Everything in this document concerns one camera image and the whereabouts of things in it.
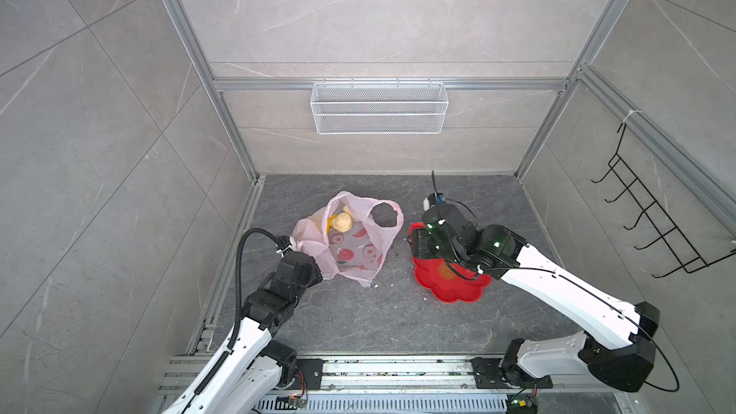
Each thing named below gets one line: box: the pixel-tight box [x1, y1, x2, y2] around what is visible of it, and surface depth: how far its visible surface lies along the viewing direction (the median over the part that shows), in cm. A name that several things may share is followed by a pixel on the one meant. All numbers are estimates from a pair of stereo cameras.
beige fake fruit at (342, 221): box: [329, 211, 354, 233], surface depth 101 cm
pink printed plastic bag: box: [291, 190, 405, 288], surface depth 86 cm
